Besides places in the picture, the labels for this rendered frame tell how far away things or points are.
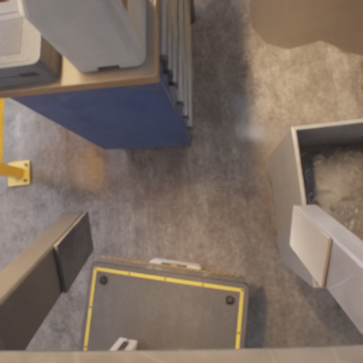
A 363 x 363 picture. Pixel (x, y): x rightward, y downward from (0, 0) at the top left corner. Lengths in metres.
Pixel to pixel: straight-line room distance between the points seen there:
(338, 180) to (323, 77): 0.68
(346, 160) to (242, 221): 0.57
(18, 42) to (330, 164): 1.14
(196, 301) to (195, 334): 0.13
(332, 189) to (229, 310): 0.65
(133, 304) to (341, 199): 0.96
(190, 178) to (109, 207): 0.50
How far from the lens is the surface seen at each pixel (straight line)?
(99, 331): 1.36
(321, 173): 1.25
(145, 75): 0.61
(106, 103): 0.90
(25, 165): 1.91
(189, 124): 1.24
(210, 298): 1.20
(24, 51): 0.68
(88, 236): 0.17
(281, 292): 1.54
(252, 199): 1.47
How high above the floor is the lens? 1.46
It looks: 79 degrees down
